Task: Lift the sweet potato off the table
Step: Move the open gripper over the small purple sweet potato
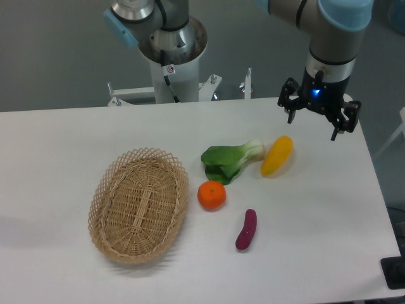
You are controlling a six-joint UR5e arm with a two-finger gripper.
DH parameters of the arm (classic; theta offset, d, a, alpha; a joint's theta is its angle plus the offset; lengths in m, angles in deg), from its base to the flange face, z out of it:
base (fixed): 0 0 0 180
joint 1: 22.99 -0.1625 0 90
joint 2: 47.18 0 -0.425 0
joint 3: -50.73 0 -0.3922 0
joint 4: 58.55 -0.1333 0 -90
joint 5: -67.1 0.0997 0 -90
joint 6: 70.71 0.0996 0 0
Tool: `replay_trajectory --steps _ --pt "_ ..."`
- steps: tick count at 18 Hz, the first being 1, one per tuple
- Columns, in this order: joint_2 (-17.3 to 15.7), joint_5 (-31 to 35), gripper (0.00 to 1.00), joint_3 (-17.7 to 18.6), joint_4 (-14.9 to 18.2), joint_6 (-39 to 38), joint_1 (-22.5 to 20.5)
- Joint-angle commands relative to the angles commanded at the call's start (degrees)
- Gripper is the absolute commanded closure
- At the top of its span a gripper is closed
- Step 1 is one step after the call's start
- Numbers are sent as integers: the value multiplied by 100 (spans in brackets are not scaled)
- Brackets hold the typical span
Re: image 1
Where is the black box at table edge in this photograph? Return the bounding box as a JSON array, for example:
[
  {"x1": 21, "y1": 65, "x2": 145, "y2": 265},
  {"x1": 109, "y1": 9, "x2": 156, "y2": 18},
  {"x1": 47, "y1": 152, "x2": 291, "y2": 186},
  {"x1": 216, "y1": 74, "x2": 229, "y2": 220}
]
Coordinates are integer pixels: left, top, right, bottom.
[{"x1": 380, "y1": 256, "x2": 404, "y2": 290}]

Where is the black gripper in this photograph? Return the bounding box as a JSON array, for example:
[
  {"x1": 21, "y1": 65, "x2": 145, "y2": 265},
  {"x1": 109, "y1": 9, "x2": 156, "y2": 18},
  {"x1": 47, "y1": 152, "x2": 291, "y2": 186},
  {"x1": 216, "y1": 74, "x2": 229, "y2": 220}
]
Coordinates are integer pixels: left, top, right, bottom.
[{"x1": 277, "y1": 69, "x2": 362, "y2": 141}]

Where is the woven wicker basket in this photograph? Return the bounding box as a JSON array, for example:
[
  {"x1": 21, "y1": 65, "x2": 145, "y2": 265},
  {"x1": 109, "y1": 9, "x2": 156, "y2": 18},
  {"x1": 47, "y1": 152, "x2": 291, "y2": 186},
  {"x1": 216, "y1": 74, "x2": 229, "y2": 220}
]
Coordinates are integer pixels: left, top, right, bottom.
[{"x1": 88, "y1": 148, "x2": 189, "y2": 265}]

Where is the white furniture leg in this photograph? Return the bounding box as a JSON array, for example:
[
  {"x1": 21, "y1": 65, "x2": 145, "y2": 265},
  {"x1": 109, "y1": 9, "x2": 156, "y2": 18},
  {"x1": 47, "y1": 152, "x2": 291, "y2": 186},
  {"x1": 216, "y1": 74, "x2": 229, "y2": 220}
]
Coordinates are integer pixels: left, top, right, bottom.
[{"x1": 372, "y1": 108, "x2": 405, "y2": 162}]

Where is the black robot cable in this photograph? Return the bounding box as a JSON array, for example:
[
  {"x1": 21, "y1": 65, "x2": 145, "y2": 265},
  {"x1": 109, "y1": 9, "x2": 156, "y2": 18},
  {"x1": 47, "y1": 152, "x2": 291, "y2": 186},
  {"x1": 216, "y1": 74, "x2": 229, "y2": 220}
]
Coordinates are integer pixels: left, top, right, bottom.
[{"x1": 159, "y1": 50, "x2": 181, "y2": 104}]

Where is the orange tangerine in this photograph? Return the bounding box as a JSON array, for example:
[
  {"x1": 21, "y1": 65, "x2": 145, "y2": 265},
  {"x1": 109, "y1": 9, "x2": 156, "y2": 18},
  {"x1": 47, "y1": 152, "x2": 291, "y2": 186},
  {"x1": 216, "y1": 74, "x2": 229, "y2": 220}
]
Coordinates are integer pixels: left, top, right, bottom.
[{"x1": 197, "y1": 180, "x2": 227, "y2": 210}]

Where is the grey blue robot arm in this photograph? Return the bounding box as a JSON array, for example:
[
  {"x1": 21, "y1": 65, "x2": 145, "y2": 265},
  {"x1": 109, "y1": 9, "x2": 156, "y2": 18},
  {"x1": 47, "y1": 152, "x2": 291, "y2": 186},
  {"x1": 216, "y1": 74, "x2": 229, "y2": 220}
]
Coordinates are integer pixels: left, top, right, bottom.
[{"x1": 103, "y1": 1, "x2": 373, "y2": 134}]

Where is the white metal base frame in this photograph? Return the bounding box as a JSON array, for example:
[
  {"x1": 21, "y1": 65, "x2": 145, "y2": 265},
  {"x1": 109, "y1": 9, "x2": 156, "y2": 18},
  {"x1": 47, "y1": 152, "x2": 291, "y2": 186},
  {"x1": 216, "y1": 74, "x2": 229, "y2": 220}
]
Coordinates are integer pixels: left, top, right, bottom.
[{"x1": 106, "y1": 67, "x2": 254, "y2": 107}]

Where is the purple sweet potato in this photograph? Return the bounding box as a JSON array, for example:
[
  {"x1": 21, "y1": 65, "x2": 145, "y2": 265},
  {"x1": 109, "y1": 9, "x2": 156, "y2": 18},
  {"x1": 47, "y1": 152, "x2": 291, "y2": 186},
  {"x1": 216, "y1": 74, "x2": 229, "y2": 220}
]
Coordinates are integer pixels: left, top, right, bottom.
[{"x1": 235, "y1": 209, "x2": 258, "y2": 251}]

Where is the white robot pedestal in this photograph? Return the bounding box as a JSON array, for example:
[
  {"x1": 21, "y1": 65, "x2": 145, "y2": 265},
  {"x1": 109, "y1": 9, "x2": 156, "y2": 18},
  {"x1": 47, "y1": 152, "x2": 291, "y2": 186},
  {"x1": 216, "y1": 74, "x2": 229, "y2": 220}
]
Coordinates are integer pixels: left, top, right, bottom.
[{"x1": 139, "y1": 16, "x2": 208, "y2": 99}]

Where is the green bok choy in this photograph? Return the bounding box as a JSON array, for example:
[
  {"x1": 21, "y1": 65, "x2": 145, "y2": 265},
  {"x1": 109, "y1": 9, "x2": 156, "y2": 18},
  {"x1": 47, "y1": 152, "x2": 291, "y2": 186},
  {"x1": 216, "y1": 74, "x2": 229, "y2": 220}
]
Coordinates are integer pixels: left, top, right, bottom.
[{"x1": 200, "y1": 139, "x2": 265, "y2": 185}]

